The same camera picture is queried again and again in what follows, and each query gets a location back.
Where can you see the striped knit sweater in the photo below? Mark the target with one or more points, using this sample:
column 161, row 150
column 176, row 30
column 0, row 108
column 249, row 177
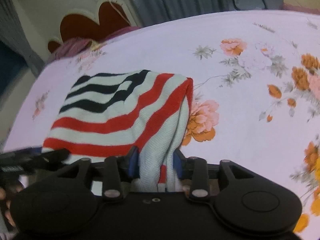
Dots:
column 112, row 120

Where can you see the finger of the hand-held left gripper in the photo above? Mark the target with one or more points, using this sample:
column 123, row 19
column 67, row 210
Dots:
column 50, row 156

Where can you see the floral pink bed sheet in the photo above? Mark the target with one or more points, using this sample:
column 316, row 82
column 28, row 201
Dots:
column 237, row 85

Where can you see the pink pillow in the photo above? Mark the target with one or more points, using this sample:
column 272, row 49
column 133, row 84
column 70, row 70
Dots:
column 300, row 7

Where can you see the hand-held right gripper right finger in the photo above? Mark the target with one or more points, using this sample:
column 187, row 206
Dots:
column 178, row 166

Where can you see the purple pillow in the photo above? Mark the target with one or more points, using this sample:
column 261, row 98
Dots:
column 122, row 32

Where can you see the person's left hand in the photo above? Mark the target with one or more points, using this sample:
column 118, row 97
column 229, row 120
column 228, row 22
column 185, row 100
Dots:
column 10, row 217

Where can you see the red heart-shaped headboard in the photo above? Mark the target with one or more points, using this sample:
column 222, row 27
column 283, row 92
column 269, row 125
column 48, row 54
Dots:
column 100, row 27

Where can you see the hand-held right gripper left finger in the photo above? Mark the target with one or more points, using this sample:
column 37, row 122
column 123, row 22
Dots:
column 132, row 166

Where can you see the crumpled purple cloth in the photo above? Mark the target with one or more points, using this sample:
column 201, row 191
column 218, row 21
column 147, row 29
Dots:
column 75, row 48

